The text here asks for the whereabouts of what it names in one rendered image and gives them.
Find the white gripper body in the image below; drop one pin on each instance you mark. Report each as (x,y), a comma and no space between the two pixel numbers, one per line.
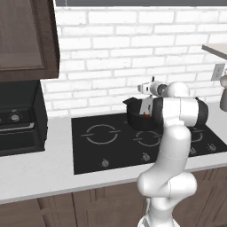
(144,108)

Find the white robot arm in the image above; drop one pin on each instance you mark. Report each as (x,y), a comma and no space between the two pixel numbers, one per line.
(174,153)

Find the black cooking pot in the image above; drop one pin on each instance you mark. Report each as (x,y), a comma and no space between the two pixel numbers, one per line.
(135,118)

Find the black hob knob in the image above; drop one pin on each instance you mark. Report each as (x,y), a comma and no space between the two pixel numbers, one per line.
(145,156)
(192,151)
(105,162)
(211,147)

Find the black glass hob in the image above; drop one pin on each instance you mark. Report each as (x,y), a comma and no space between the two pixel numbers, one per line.
(118,152)

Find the grey bottle-shaped object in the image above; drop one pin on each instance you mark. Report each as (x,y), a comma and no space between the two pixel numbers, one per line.
(224,100)

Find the brown base cupboard door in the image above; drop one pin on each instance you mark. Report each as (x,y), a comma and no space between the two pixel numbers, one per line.
(20,214)
(112,207)
(209,201)

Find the dark grey range hood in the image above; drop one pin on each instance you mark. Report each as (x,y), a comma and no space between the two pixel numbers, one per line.
(142,2)

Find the black toaster oven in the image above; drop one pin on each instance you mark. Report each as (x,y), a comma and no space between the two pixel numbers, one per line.
(26,142)

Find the round toaster oven knob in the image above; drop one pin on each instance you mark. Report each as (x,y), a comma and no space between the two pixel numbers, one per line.
(14,118)

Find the white wall socket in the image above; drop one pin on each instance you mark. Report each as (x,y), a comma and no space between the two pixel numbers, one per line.
(218,72)

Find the beige wall shelf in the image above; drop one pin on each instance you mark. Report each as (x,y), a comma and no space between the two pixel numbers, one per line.
(217,49)

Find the dark brown wall cupboard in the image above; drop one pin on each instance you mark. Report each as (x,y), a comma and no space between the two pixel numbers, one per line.
(23,35)

